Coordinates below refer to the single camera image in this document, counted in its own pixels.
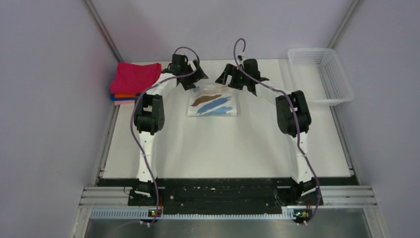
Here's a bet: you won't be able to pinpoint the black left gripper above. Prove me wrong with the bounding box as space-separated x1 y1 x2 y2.
180 59 207 90

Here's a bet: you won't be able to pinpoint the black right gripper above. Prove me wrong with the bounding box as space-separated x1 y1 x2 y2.
216 64 250 91

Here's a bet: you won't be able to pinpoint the white t shirt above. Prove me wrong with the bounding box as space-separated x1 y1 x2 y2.
187 84 238 117

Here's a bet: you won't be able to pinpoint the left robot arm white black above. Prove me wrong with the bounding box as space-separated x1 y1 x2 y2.
130 54 207 206

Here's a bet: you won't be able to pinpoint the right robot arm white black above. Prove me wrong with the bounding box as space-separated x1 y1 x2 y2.
216 59 321 206

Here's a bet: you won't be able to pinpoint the folded crimson t shirt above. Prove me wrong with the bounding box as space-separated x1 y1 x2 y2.
109 62 162 95

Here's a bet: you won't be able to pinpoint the folded orange t shirt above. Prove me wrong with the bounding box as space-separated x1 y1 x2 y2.
113 94 136 100

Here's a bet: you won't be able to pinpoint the folded pink t shirt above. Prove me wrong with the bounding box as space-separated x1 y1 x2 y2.
114 100 135 106

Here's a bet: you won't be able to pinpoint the white plastic basket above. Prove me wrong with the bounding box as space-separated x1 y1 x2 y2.
288 48 355 106

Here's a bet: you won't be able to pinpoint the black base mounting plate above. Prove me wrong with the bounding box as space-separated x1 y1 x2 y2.
126 177 324 217

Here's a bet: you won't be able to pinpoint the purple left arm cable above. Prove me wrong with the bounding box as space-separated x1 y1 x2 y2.
130 46 201 227

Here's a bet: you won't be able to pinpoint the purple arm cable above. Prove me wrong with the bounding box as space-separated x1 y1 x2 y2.
233 38 321 226
130 46 201 227

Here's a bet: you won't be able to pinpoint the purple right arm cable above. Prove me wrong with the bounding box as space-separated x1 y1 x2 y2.
233 38 321 226

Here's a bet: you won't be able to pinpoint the aluminium extrusion rail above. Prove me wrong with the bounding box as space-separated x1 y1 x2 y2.
78 185 377 209

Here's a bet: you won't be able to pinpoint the white slotted cable duct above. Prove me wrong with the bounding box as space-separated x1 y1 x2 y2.
90 208 296 220

